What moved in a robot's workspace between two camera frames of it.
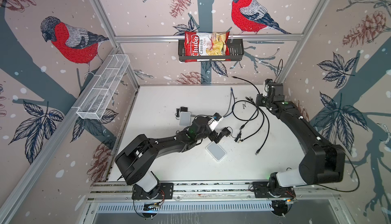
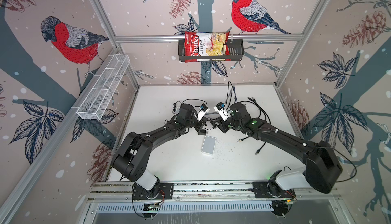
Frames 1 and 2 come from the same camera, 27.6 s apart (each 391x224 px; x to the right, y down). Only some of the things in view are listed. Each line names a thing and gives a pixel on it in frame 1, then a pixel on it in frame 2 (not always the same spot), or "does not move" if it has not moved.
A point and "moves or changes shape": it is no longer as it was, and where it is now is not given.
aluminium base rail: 305,191 does not move
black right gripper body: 262,101 → 228,124
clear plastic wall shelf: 93,106 does not move
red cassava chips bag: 206,44 does not move
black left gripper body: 212,136 → 198,124
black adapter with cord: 182,109 moves or changes shape
